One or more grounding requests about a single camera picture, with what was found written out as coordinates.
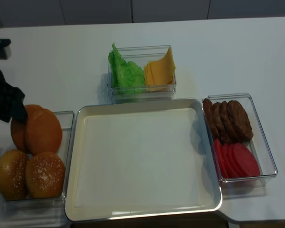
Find yellow cheese slices stack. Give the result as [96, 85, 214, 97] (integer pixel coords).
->
[144, 47, 176, 86]

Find sesame bun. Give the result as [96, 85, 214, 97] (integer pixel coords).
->
[0, 150, 29, 201]
[25, 152, 65, 198]

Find clear patty and tomato bin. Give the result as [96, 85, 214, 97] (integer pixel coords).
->
[202, 93, 278, 195]

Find red tomato slice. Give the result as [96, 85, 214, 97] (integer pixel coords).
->
[227, 144, 240, 178]
[231, 143, 260, 177]
[214, 138, 228, 178]
[222, 144, 234, 178]

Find clear lettuce and cheese bin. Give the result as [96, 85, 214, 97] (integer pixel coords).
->
[107, 45, 177, 103]

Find white parchment paper sheet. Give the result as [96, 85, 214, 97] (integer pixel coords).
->
[75, 108, 213, 207]

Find red tomato slice leftmost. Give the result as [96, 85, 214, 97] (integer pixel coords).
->
[214, 138, 228, 178]

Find brown burger patty leftmost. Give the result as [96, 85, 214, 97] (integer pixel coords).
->
[203, 98, 220, 140]

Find brown burger patty rightmost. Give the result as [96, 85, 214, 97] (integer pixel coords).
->
[227, 100, 253, 142]

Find sesame top bun right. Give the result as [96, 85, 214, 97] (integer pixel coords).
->
[25, 152, 65, 198]

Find sesame top bun left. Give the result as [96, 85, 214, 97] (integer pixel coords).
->
[0, 150, 29, 201]

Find bun half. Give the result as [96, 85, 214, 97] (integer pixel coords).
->
[25, 109, 63, 156]
[10, 104, 44, 153]

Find brown burger patty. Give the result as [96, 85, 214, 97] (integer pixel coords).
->
[203, 98, 220, 140]
[212, 102, 232, 144]
[220, 101, 240, 143]
[227, 100, 253, 142]

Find green lettuce leaves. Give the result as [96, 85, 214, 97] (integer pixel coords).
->
[108, 43, 145, 88]

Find clear bun bin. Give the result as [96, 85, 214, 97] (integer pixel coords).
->
[3, 110, 75, 209]

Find red tomato slice front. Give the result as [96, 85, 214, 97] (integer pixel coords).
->
[231, 143, 260, 177]

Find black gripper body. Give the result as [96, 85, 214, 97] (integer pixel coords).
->
[0, 39, 28, 123]

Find silver metal baking tray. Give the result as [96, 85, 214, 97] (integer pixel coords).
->
[65, 99, 222, 221]

